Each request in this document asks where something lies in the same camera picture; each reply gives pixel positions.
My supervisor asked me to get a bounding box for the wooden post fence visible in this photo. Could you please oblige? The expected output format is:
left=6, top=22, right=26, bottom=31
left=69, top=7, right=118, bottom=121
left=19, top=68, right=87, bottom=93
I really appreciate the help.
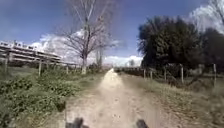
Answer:
left=114, top=63, right=218, bottom=86
left=2, top=52, right=101, bottom=78

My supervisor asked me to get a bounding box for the tall bare tree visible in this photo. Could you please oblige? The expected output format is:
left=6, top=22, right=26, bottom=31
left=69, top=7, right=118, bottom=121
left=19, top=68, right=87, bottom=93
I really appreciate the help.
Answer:
left=54, top=0, right=119, bottom=75

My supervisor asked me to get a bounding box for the grass and weeds verge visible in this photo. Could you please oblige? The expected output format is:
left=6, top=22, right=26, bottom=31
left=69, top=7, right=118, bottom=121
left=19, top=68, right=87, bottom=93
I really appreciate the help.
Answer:
left=0, top=65, right=109, bottom=128
left=114, top=70, right=224, bottom=128

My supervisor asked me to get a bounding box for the pale long building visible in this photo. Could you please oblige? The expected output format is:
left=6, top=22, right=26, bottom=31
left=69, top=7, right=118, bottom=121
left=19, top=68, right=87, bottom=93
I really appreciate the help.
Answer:
left=0, top=40, right=64, bottom=65

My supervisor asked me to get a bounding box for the dark clump of trees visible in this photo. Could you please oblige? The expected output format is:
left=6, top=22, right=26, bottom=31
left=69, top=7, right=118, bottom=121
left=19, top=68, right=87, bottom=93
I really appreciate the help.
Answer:
left=137, top=15, right=224, bottom=75

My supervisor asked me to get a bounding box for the robot's own part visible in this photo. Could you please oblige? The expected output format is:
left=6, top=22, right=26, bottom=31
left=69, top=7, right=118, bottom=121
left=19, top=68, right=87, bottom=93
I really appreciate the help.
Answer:
left=135, top=119, right=150, bottom=128
left=65, top=117, right=88, bottom=128

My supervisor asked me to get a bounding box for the pale gravel dirt path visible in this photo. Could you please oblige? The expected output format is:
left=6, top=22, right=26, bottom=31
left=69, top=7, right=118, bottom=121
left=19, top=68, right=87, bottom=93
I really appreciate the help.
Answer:
left=46, top=68, right=174, bottom=128

